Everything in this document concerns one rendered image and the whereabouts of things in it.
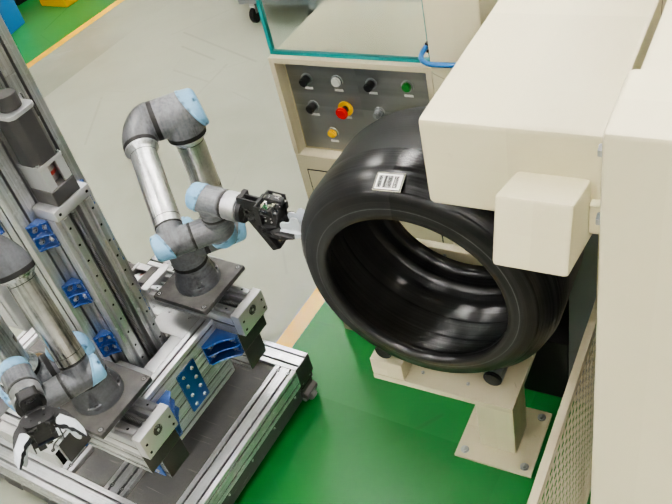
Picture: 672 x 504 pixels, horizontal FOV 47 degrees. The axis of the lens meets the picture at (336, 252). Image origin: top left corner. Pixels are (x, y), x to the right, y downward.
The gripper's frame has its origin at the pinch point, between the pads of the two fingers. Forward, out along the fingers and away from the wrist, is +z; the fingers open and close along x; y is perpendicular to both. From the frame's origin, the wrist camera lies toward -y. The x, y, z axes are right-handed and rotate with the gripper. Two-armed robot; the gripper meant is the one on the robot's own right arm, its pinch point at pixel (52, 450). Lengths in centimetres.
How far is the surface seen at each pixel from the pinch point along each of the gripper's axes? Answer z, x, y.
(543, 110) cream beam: 68, -70, -82
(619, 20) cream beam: 60, -93, -86
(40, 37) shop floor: -524, -125, 91
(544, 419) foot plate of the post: 12, -147, 86
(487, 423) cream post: 7, -124, 76
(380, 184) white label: 27, -72, -51
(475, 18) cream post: 14, -108, -70
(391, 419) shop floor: -26, -108, 93
